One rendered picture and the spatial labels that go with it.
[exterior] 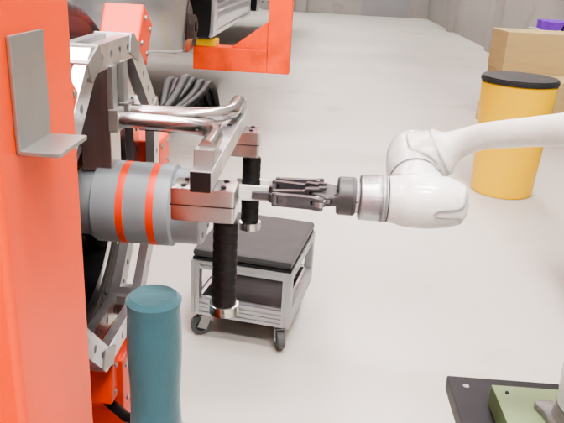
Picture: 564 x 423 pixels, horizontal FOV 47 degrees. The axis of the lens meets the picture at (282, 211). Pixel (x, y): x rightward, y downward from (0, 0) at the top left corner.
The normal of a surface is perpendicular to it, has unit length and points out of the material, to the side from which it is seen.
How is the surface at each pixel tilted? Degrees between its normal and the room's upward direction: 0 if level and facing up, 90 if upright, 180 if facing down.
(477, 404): 0
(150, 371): 92
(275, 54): 90
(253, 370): 0
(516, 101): 93
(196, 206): 90
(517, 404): 0
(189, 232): 109
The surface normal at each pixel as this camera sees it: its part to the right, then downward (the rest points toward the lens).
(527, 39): 0.00, 0.35
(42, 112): 1.00, 0.07
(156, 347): 0.27, 0.32
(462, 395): 0.05, -0.94
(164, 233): -0.08, 0.63
